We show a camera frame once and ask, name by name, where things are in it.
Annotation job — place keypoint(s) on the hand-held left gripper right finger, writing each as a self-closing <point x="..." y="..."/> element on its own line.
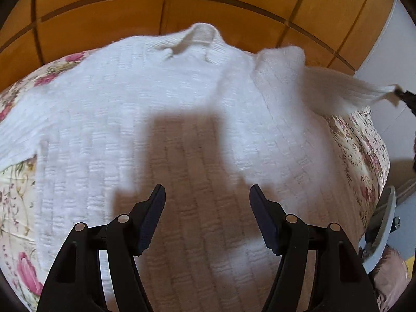
<point x="263" y="217"/>

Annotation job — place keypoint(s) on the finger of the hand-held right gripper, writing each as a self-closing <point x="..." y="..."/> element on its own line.
<point x="408" y="97"/>

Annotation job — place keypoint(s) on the white knit sweater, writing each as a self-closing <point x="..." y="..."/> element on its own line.
<point x="162" y="87"/>

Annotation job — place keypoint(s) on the pink cloth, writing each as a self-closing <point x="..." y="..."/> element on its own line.
<point x="391" y="276"/>

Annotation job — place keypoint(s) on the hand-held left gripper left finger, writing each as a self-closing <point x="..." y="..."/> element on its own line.
<point x="151" y="217"/>

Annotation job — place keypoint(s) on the floral bedspread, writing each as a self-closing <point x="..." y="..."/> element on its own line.
<point x="19" y="201"/>

